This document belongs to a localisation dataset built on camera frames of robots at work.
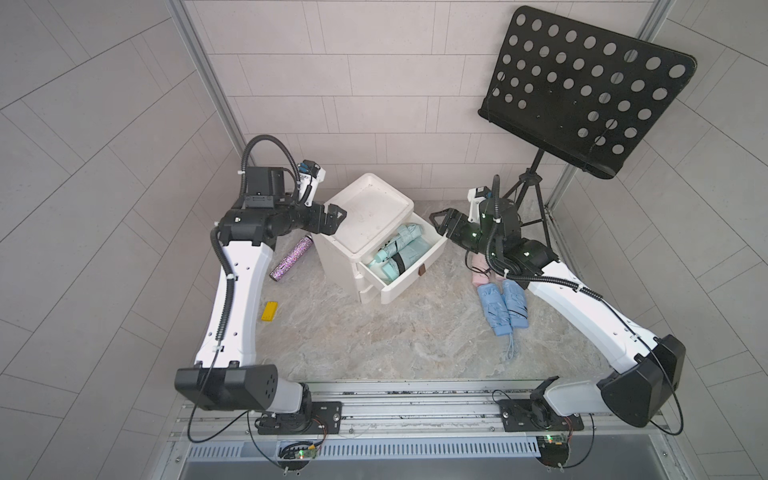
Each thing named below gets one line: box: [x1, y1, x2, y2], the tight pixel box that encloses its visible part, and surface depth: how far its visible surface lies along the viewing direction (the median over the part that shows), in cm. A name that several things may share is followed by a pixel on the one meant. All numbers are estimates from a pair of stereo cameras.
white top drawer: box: [356, 212, 448, 305], surface depth 79 cm
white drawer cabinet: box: [313, 173, 445, 304], surface depth 84 cm
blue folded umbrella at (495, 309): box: [478, 283, 513, 336], surface depth 88 cm
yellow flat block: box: [261, 301, 278, 322], surface depth 90 cm
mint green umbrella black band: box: [391, 252, 406, 275], surface depth 80 cm
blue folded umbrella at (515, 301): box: [501, 279, 529, 360], surface depth 88 cm
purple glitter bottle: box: [269, 234, 314, 282], surface depth 100 cm
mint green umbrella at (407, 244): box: [368, 223, 429, 280], surface depth 82 cm
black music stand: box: [477, 5, 697, 249], surface depth 67 cm
